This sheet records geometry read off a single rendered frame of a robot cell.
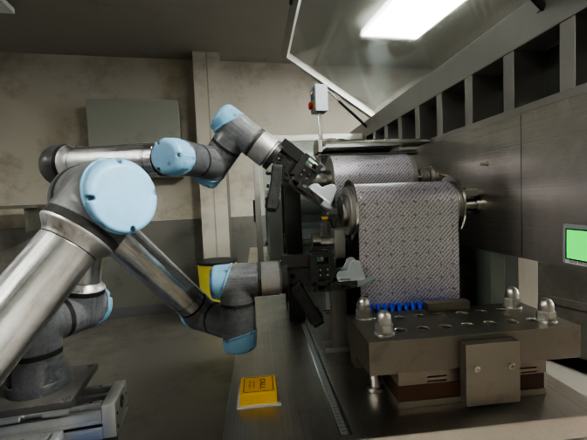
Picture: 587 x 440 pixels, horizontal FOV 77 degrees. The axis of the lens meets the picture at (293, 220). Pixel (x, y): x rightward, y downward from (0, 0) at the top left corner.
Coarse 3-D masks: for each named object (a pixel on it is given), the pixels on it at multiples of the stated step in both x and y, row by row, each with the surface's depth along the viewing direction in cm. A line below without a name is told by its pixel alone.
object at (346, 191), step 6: (342, 192) 91; (348, 192) 86; (456, 192) 87; (348, 198) 86; (354, 204) 83; (354, 210) 83; (354, 216) 83; (354, 222) 84; (342, 228) 93; (348, 228) 87; (348, 234) 88
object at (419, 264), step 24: (360, 240) 83; (384, 240) 84; (408, 240) 84; (432, 240) 85; (456, 240) 86; (384, 264) 84; (408, 264) 85; (432, 264) 85; (456, 264) 86; (384, 288) 84; (408, 288) 85; (432, 288) 86; (456, 288) 86
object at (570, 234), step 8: (568, 232) 65; (576, 232) 63; (584, 232) 61; (568, 240) 65; (576, 240) 63; (584, 240) 62; (568, 248) 65; (576, 248) 63; (584, 248) 62; (568, 256) 65; (576, 256) 63; (584, 256) 62
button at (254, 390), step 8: (256, 376) 76; (264, 376) 76; (272, 376) 75; (248, 384) 73; (256, 384) 73; (264, 384) 72; (272, 384) 72; (240, 392) 70; (248, 392) 70; (256, 392) 70; (264, 392) 70; (272, 392) 70; (240, 400) 69; (248, 400) 69; (256, 400) 69; (264, 400) 69; (272, 400) 70
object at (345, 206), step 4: (340, 196) 88; (344, 196) 88; (340, 200) 88; (344, 200) 86; (348, 200) 86; (340, 204) 89; (344, 204) 85; (348, 204) 86; (340, 208) 89; (344, 208) 85; (348, 208) 85; (340, 212) 89; (344, 212) 85; (348, 212) 85; (340, 216) 90; (344, 216) 85; (348, 216) 86; (340, 220) 89; (344, 220) 86; (348, 220) 86; (340, 224) 90; (344, 224) 87; (348, 224) 87
